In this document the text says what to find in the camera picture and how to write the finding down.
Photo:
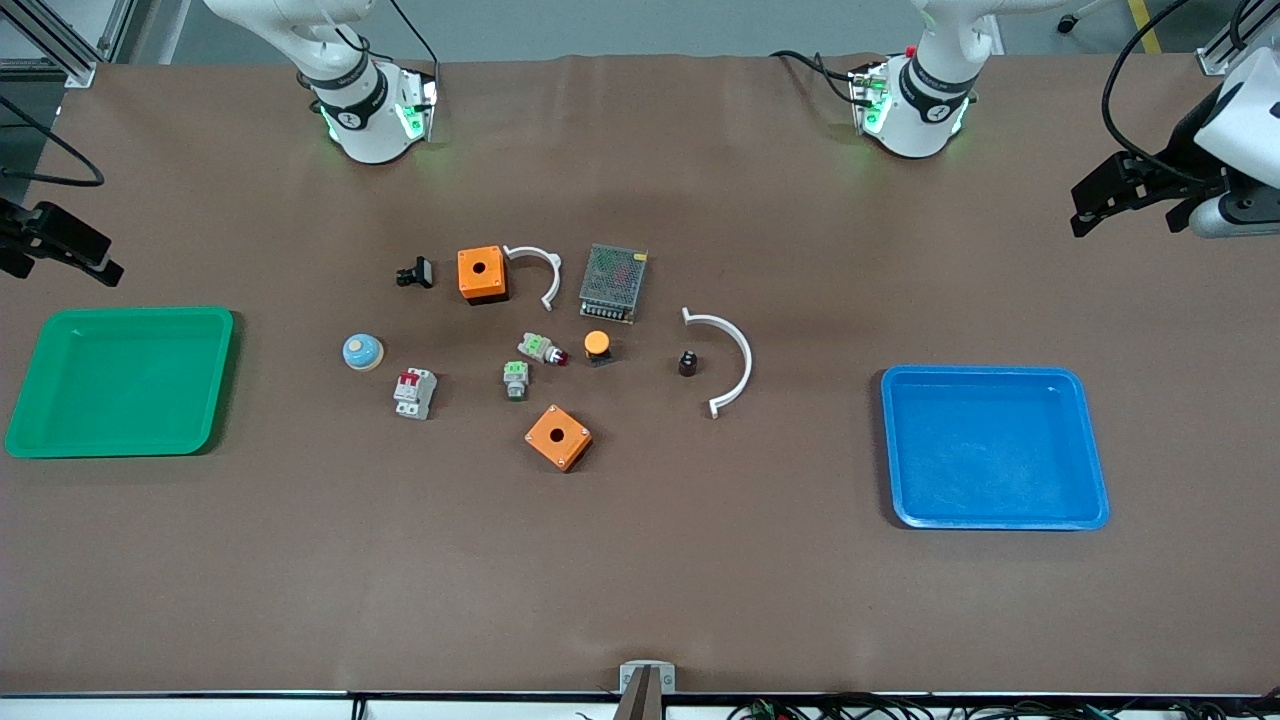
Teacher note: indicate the green plastic tray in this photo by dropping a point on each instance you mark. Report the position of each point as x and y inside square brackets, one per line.
[120, 385]

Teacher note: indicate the red indicator lamp green body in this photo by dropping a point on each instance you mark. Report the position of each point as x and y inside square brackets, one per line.
[538, 347]

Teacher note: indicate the blue dome button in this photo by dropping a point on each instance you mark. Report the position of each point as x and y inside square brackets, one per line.
[361, 351]

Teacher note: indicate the small white arc clamp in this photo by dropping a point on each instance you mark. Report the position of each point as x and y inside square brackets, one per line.
[551, 268]

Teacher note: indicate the orange push-button enclosure box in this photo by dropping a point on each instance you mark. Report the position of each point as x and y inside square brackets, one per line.
[560, 440]
[483, 282]

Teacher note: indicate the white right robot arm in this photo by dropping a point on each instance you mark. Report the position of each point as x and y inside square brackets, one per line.
[365, 120]

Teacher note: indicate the dark brown cylindrical capacitor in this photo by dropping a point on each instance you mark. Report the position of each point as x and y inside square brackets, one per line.
[688, 364]

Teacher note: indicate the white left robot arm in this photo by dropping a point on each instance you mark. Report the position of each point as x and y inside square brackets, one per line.
[925, 115]

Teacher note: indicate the large white arc clamp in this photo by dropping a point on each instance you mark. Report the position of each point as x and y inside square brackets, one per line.
[745, 355]

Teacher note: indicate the small black connector part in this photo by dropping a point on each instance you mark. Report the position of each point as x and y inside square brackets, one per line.
[417, 272]

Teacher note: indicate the green grey push-button switch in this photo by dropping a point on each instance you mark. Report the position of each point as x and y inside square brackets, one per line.
[516, 380]

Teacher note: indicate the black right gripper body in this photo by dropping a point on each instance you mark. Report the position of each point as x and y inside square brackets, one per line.
[10, 237]

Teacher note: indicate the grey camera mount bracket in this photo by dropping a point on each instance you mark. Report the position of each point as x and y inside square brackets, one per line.
[647, 680]

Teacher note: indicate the orange knob black base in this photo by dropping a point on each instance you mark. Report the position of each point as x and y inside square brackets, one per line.
[597, 345]

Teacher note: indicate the metal mesh power supply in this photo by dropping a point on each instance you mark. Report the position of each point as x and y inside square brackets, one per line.
[613, 283]

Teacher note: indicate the white red circuit breaker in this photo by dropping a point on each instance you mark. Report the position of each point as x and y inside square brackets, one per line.
[415, 394]

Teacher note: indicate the aluminium frame profile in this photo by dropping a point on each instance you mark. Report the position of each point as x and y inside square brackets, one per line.
[60, 45]
[1228, 45]

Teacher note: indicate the blue plastic tray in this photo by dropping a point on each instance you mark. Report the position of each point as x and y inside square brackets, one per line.
[990, 450]

